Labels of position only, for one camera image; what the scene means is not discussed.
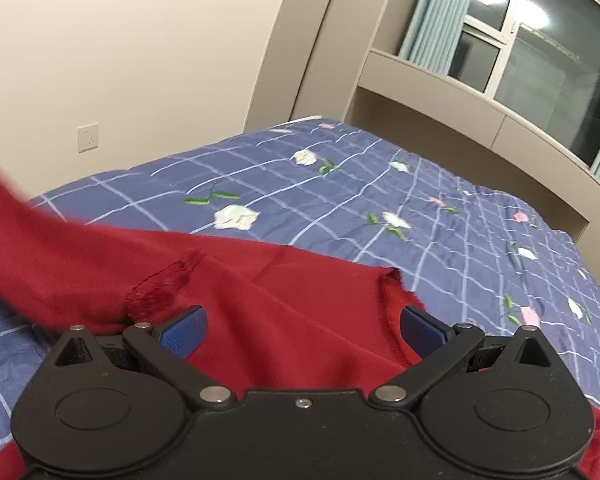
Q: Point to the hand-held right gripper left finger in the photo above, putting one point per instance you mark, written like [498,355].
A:
[185,332]

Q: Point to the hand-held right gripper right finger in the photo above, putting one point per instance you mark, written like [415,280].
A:
[420,332]

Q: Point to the red garment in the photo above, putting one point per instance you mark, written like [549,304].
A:
[305,310]

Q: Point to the blue floral checked bedsheet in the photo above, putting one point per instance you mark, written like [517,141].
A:
[330,200]

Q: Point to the beige built-in window cabinet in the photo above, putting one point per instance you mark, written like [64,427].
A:
[430,100]

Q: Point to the beige tall wardrobe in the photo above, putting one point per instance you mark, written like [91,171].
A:
[290,60]

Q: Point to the window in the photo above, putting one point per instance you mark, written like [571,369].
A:
[555,60]

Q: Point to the white wall socket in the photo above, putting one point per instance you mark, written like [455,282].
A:
[88,137]

